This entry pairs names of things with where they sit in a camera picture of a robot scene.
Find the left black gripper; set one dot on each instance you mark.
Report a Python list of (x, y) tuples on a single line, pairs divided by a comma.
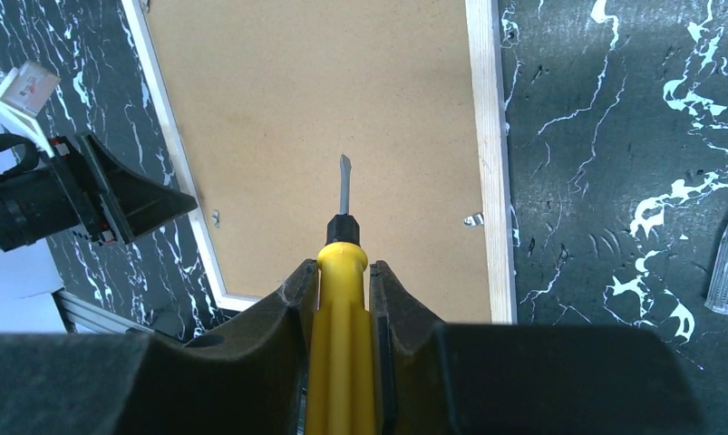
[(86, 190)]

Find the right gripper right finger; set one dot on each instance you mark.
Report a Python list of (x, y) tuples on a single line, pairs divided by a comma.
[(434, 377)]

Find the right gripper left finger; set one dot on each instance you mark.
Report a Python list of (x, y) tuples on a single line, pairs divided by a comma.
[(242, 377)]

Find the yellow handled screwdriver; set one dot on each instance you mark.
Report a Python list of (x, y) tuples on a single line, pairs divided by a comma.
[(340, 391)]

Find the white wooden photo frame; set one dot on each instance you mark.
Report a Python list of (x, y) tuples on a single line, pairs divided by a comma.
[(258, 100)]

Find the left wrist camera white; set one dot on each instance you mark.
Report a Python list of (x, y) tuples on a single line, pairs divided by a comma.
[(23, 93)]

